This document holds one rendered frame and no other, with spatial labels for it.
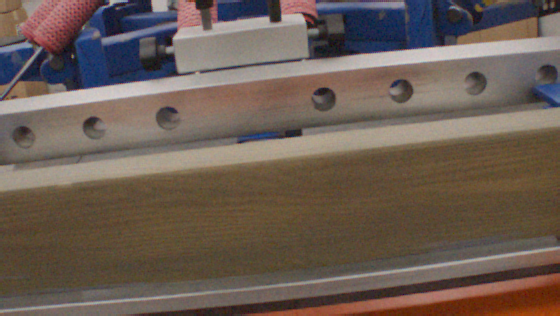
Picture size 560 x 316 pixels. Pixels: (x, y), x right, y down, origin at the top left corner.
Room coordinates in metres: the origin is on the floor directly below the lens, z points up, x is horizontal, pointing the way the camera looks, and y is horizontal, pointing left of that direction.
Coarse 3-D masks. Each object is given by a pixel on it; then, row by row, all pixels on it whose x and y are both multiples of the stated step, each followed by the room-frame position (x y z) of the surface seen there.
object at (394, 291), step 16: (496, 272) 0.29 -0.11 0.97; (512, 272) 0.29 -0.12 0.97; (528, 272) 0.29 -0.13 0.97; (544, 272) 0.29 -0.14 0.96; (384, 288) 0.29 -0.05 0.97; (400, 288) 0.29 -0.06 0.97; (416, 288) 0.29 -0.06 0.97; (432, 288) 0.29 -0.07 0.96; (448, 288) 0.29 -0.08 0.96; (256, 304) 0.29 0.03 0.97; (272, 304) 0.29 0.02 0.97; (288, 304) 0.29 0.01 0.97; (304, 304) 0.29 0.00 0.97; (320, 304) 0.29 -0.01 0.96; (336, 304) 0.29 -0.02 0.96
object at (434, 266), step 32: (416, 256) 0.28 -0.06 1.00; (448, 256) 0.27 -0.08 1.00; (480, 256) 0.27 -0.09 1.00; (512, 256) 0.27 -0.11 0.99; (544, 256) 0.27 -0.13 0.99; (128, 288) 0.28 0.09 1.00; (160, 288) 0.28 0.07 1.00; (192, 288) 0.27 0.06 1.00; (224, 288) 0.27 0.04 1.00; (256, 288) 0.27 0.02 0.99; (288, 288) 0.27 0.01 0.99; (320, 288) 0.27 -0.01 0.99; (352, 288) 0.27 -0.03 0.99
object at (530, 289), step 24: (456, 288) 0.30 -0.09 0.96; (480, 288) 0.30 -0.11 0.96; (504, 288) 0.29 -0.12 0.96; (528, 288) 0.29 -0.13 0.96; (552, 288) 0.28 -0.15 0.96; (264, 312) 0.30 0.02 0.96; (288, 312) 0.30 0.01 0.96; (312, 312) 0.29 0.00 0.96; (336, 312) 0.29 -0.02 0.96; (360, 312) 0.29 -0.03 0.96; (384, 312) 0.29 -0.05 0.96; (408, 312) 0.28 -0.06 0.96; (432, 312) 0.28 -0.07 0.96; (456, 312) 0.28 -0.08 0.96; (480, 312) 0.27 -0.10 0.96; (504, 312) 0.27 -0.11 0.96; (528, 312) 0.27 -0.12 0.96; (552, 312) 0.26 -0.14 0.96
